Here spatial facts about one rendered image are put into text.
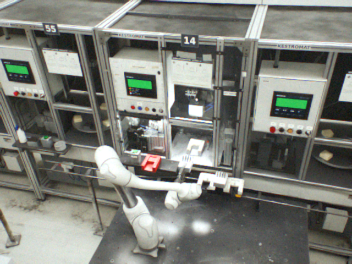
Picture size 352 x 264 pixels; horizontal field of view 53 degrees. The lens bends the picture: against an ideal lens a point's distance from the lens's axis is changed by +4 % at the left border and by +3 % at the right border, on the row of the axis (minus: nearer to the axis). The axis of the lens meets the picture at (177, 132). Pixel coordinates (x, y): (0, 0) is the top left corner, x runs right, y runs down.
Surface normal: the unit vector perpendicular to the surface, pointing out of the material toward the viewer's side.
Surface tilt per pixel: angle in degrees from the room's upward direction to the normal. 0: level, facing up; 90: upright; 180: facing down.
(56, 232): 0
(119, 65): 90
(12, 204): 0
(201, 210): 0
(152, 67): 90
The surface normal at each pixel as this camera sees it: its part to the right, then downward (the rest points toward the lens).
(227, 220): -0.04, -0.81
